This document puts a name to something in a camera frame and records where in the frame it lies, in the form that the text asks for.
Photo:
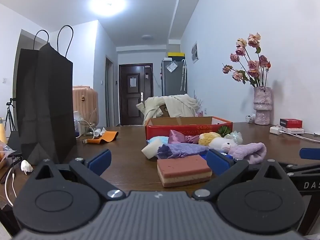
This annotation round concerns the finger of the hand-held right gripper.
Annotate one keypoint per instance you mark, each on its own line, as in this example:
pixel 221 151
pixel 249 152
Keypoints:
pixel 300 167
pixel 310 153

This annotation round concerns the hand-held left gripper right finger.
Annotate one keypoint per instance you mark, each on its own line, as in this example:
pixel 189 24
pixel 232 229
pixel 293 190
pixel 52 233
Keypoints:
pixel 217 162

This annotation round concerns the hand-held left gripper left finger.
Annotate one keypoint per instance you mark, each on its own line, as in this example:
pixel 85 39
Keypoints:
pixel 100 161

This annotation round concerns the yellow and white plush toy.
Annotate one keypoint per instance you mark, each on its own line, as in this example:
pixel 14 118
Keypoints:
pixel 215 142

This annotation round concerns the clear plastic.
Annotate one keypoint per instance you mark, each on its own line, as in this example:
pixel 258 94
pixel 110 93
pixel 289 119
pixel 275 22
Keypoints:
pixel 236 137

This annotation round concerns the purple towel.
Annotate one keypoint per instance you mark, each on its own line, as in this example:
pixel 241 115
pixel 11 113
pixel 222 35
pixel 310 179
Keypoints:
pixel 250 151

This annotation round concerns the pink and brown sponge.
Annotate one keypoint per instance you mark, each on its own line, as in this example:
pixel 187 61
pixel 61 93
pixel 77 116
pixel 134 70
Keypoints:
pixel 182 170

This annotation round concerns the purple knitted cloth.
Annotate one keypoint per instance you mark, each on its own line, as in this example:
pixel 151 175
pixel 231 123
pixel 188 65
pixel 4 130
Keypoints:
pixel 180 150

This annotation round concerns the red cardboard box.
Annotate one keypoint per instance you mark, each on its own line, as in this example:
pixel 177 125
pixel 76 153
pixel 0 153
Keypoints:
pixel 187 130

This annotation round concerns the white cylinder sponge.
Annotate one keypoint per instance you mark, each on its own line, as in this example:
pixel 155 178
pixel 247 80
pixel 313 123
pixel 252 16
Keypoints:
pixel 151 150

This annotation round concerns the white flat box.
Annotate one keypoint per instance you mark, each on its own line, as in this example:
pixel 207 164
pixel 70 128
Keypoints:
pixel 295 130

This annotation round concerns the white tube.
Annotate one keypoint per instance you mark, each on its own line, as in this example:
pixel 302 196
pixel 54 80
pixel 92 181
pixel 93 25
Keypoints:
pixel 100 131

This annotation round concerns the red flat box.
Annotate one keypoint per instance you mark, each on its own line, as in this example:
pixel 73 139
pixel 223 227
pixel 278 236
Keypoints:
pixel 291 123

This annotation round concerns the blue and white packets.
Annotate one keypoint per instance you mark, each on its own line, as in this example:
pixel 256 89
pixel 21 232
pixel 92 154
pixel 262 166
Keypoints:
pixel 78 127

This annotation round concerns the white charger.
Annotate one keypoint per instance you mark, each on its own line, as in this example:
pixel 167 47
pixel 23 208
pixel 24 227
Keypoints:
pixel 276 130

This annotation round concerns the clear glass jar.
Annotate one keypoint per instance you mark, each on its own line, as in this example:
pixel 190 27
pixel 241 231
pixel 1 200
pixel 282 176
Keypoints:
pixel 90 120

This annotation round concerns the purple satin cloth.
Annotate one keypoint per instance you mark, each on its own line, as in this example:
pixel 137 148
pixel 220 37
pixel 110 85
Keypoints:
pixel 177 136

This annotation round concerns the small white box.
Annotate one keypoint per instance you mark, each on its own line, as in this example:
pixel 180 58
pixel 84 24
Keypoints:
pixel 250 118

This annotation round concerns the blue plush toy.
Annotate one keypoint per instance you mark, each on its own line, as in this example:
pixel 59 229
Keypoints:
pixel 160 139

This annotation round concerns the pink suitcase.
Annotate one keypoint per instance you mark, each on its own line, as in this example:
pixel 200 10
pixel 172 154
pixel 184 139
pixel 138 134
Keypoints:
pixel 85 100

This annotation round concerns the dark brown door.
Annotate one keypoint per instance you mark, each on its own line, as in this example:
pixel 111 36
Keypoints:
pixel 135 105

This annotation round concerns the pink speckled vase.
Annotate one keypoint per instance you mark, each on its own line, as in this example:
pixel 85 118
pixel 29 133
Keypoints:
pixel 262 105

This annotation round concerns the beige coat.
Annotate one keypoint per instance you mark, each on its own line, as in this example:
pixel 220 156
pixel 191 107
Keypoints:
pixel 180 105

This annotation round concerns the wooden chair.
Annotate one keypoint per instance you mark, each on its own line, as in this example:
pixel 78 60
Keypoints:
pixel 162 111

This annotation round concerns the black paper bag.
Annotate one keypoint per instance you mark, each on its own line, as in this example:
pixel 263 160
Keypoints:
pixel 45 105

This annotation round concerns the white paper notice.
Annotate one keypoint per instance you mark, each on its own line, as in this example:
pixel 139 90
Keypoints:
pixel 133 82

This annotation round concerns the grey refrigerator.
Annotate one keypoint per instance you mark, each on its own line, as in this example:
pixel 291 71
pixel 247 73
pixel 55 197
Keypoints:
pixel 172 82

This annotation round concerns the white folded umbrella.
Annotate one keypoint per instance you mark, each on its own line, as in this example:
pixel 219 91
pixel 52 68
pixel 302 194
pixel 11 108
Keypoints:
pixel 183 75

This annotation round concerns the black tripod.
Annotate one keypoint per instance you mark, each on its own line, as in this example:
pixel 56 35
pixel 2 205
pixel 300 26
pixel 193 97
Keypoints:
pixel 10 115

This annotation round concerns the yellow bottle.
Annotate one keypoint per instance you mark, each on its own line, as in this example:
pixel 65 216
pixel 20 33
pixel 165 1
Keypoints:
pixel 2 130

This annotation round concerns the dried pink roses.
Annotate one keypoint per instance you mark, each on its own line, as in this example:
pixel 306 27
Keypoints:
pixel 253 66

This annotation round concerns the clear plastic bag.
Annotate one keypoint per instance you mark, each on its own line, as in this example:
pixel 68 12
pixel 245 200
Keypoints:
pixel 172 66

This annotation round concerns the yellow box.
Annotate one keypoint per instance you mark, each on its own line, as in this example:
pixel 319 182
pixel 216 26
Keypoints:
pixel 176 55

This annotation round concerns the round ceiling light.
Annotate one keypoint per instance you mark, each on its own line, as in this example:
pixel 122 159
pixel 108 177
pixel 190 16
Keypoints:
pixel 107 3

